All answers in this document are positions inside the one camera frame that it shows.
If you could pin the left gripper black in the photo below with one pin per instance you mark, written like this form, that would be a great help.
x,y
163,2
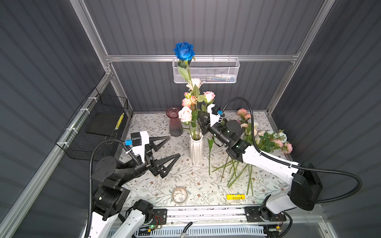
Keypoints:
x,y
156,167

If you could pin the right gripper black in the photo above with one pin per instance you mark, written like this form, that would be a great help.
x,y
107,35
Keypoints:
x,y
206,127

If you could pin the pink roses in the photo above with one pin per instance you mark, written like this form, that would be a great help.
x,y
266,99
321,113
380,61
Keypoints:
x,y
193,103

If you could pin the white ribbed ceramic vase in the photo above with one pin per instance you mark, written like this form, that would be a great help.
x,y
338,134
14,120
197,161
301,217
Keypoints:
x,y
196,148

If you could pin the purple glass vase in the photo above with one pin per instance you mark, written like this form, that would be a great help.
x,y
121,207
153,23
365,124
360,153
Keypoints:
x,y
175,125

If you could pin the blue rose stem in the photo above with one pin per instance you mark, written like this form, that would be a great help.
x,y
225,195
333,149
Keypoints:
x,y
184,52

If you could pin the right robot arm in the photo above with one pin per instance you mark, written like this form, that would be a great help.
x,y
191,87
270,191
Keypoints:
x,y
303,187

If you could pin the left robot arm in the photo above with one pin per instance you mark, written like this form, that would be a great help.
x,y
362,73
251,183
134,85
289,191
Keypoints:
x,y
107,178

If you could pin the small pink bud stem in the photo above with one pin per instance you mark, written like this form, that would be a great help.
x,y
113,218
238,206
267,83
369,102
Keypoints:
x,y
210,146

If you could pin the clear tape roll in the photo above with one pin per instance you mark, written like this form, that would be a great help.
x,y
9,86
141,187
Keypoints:
x,y
179,195

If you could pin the black notebook in basket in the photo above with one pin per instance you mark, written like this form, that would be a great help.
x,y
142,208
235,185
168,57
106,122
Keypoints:
x,y
102,124

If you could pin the floral table mat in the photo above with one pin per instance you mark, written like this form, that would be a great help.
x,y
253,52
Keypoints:
x,y
203,190

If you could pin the yellow label tag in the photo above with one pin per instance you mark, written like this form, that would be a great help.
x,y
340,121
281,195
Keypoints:
x,y
235,197

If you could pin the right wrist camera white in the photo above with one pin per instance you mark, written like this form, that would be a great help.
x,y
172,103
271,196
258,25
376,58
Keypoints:
x,y
215,114

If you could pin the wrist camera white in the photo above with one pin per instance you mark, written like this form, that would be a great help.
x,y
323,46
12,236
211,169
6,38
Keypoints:
x,y
136,144
215,114

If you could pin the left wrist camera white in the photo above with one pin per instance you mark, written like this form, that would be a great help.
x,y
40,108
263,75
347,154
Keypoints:
x,y
136,144

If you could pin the white wire wall basket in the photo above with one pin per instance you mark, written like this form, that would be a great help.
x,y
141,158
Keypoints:
x,y
215,70

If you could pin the black wire wall basket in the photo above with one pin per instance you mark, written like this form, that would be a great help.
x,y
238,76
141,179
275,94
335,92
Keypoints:
x,y
79,145

